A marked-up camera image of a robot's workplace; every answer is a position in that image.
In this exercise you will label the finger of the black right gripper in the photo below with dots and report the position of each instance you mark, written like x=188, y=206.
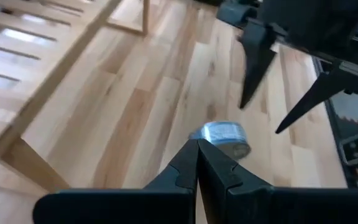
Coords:
x=256, y=56
x=328, y=87

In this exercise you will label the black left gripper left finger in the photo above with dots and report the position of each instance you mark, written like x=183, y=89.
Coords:
x=182, y=177

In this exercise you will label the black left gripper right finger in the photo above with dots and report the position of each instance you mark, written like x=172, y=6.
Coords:
x=222, y=186

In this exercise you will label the silver lidded tin can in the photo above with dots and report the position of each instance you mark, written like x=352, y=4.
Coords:
x=225, y=137

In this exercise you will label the wooden slatted shelf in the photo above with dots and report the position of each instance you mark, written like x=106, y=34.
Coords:
x=50, y=76

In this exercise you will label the silver mounting plate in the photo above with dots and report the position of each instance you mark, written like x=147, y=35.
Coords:
x=356, y=137

